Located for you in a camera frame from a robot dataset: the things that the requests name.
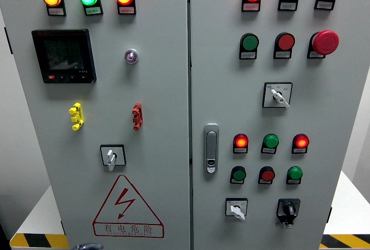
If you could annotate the black door hinge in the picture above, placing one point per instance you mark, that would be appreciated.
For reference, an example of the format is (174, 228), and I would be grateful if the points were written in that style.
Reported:
(62, 227)
(329, 215)
(8, 40)

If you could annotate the black yellow striped tape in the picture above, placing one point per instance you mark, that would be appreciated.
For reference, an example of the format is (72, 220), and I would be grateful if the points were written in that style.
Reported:
(37, 241)
(347, 241)

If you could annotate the red warning triangle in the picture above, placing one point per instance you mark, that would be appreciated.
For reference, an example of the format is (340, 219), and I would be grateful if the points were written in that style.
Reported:
(123, 202)

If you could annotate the silver door lock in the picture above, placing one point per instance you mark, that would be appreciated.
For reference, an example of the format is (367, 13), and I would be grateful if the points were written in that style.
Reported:
(211, 148)

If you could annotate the small label plate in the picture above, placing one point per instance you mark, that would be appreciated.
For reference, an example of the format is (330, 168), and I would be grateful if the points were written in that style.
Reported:
(282, 55)
(93, 10)
(292, 182)
(324, 5)
(299, 151)
(315, 54)
(248, 55)
(127, 10)
(287, 6)
(236, 182)
(267, 151)
(264, 182)
(240, 150)
(56, 11)
(251, 7)

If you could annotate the grey door with display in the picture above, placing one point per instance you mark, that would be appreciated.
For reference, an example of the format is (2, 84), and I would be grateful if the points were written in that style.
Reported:
(162, 102)

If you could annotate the small green push button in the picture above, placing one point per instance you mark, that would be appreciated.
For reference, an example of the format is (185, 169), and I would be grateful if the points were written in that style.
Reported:
(239, 174)

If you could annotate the small red lit lamp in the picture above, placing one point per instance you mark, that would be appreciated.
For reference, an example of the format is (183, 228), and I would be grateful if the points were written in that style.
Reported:
(240, 141)
(301, 141)

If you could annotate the black display meter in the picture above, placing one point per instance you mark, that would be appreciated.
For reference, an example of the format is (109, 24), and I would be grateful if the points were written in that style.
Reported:
(64, 55)

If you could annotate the small red push button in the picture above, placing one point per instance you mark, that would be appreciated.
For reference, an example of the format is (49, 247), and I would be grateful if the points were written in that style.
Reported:
(267, 175)

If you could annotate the small white lamp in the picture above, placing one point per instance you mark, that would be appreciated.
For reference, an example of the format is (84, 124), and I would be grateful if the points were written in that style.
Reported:
(131, 56)

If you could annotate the grey door with lock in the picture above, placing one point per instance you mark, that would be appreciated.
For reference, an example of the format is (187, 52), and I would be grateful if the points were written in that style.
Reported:
(228, 99)

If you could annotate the small green lamp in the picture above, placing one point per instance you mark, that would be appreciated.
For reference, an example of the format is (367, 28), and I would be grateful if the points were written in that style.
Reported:
(270, 141)
(295, 173)

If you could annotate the large green push button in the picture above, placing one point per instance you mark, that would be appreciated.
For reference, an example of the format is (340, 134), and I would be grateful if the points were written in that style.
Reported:
(250, 42)

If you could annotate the large red push button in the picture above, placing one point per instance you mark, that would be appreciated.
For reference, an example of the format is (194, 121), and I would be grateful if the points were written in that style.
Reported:
(285, 42)

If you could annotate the large red stop button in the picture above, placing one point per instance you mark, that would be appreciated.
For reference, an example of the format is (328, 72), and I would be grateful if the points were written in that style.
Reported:
(325, 42)

